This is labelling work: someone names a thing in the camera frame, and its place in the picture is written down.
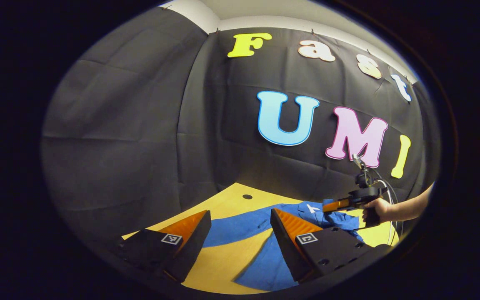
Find blue corduroy jacket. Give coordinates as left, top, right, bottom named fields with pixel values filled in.
left=202, top=199, right=365, bottom=291

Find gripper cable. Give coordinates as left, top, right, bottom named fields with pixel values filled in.
left=371, top=168, right=404, bottom=247

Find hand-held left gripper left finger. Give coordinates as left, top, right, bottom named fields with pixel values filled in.
left=117, top=210, right=212, bottom=284

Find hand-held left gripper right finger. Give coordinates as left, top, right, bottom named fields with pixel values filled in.
left=270, top=208, right=393, bottom=284

